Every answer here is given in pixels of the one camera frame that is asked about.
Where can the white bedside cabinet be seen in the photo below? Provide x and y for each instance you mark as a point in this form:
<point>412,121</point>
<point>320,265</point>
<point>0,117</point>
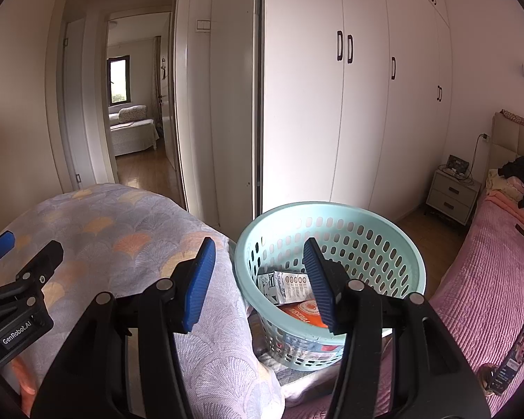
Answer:
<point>452,197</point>

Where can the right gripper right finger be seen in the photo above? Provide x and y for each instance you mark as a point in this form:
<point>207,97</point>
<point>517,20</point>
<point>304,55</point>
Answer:
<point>430,375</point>

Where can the white wardrobe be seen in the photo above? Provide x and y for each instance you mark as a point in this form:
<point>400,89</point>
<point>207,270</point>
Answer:
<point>356,101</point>

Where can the patterned grey table cloth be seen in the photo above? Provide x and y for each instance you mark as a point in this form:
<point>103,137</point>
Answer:
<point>121,239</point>

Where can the distant white bed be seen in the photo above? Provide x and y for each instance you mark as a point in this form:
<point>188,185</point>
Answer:
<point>132,131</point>

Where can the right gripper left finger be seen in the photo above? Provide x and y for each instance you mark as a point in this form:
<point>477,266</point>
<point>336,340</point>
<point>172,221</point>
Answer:
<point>89,375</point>

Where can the pink bed cover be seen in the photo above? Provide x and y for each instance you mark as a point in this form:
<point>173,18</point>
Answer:
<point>481,303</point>

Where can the smartphone on bed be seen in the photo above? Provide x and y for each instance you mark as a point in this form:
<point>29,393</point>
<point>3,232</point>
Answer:
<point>509,368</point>

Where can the beige headboard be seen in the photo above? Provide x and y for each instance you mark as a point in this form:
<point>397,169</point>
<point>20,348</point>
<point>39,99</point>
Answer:
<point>506,141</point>

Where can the white blue milk carton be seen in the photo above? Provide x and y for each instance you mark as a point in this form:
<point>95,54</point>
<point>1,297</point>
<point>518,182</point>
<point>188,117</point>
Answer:
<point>285,287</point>

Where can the mint green laundry basket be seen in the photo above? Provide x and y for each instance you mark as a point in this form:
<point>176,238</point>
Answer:
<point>369,247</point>

